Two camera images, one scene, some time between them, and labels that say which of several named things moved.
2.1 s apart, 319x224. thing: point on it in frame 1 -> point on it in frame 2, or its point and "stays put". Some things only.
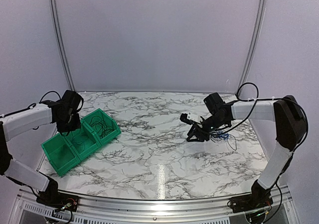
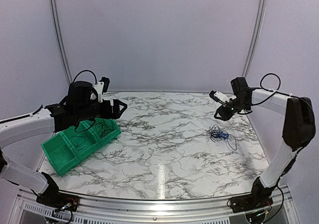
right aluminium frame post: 255,37 stays put
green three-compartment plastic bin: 65,152 stays put
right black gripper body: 206,135 -> 229,114
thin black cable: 106,129 stays put
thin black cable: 100,127 stays put
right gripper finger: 200,138 -> 219,111
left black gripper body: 70,124 -> 106,113
